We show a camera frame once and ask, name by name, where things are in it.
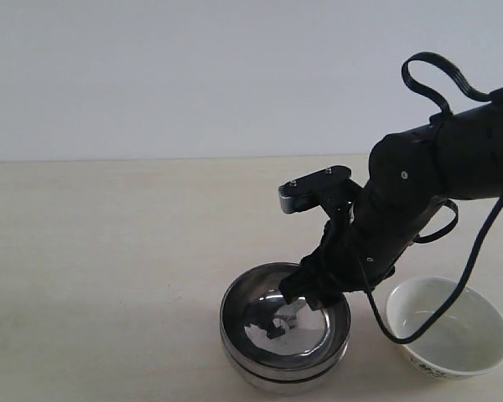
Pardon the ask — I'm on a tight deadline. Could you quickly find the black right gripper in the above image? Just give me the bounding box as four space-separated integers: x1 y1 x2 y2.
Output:
278 186 444 311

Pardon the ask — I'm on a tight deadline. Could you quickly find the ribbed stainless steel bowl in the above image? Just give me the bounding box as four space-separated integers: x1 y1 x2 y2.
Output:
219 262 351 370

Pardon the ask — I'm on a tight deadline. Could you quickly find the plain stainless steel bowl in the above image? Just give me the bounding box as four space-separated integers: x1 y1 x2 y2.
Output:
220 326 350 393

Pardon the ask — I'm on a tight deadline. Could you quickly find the white ceramic patterned bowl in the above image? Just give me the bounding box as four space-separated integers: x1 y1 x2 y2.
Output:
384 276 503 380

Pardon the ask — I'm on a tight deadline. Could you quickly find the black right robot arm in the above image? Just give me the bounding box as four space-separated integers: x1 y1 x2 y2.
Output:
279 96 503 309

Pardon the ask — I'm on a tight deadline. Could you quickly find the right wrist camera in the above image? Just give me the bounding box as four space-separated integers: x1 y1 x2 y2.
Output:
278 165 362 217

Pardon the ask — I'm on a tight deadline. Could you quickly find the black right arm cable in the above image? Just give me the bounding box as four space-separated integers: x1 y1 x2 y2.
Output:
360 51 503 347

